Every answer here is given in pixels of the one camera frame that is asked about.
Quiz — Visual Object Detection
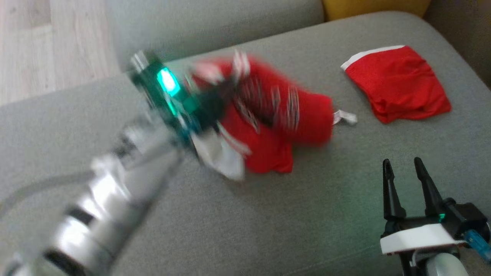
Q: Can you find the red shorts white waistband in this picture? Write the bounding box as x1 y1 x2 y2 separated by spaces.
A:
340 45 452 124

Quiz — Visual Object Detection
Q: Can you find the red basketball jersey number 23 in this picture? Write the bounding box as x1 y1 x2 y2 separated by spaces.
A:
187 52 358 181

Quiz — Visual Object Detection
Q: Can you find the yellow pillow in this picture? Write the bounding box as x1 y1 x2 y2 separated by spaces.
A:
322 0 433 22

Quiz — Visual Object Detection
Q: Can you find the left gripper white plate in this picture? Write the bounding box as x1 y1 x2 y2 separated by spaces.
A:
128 51 216 143

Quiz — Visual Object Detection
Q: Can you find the grey sofa back cushion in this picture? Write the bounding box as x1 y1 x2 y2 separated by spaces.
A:
105 0 325 72

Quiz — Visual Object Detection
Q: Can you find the grey fabric sofa seat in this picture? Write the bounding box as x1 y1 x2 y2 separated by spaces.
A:
0 11 491 276

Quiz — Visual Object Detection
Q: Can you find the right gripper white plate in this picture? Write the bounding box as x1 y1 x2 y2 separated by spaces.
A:
379 157 467 276

